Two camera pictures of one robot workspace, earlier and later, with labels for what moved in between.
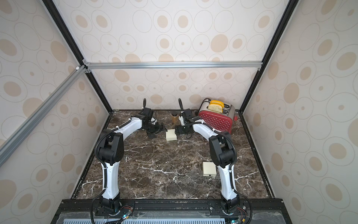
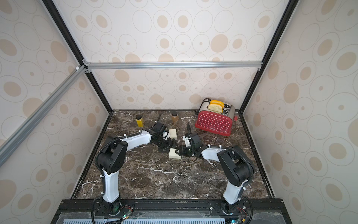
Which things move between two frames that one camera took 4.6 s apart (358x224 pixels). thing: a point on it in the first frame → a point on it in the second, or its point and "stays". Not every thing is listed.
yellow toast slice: (217, 102) stays
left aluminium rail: (9, 145) stays
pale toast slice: (215, 108) stays
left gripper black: (158, 129) → (168, 144)
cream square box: (209, 169) → (172, 154)
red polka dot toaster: (221, 121) stays
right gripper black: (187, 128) → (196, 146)
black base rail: (166, 211) stays
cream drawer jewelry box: (170, 135) stays
